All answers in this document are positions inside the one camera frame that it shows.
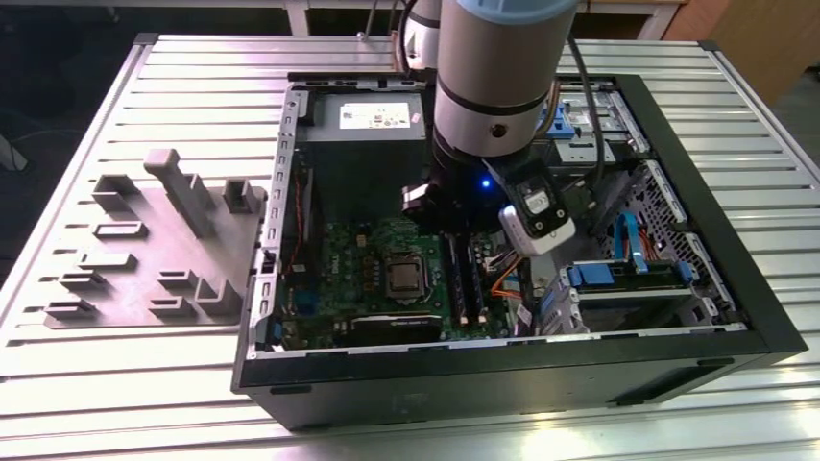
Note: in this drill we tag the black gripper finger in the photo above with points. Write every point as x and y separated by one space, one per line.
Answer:
415 201

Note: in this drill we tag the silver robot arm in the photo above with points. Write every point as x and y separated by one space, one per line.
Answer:
500 57

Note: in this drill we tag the grey power supply unit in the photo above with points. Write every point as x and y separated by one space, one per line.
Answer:
365 168

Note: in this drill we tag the CPU socket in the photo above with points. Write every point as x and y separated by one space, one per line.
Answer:
404 253

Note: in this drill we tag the green motherboard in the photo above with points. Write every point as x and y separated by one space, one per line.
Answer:
352 249

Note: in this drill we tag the silver CPU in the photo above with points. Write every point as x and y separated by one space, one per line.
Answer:
404 277

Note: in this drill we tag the blue drive carrier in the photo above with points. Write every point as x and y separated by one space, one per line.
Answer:
559 126

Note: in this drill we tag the black graphics card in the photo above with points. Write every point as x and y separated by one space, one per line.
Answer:
393 329

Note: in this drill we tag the hard disk in blue carrier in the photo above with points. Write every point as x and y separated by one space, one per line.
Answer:
592 277

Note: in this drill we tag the metal drive cage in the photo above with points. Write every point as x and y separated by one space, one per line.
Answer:
617 120

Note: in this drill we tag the metal disk bay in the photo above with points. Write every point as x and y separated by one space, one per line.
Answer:
640 296

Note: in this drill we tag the black PC case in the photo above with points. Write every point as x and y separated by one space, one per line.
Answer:
448 384

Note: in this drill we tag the grey parts rack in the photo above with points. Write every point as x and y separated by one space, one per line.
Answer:
167 225

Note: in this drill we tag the wooden cabinet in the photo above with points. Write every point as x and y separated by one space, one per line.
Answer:
756 38

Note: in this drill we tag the grey chair leg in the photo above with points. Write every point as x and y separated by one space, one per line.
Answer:
12 156

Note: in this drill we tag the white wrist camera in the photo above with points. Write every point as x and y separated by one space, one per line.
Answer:
537 235

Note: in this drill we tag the white desk frame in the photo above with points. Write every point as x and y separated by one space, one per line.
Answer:
628 7

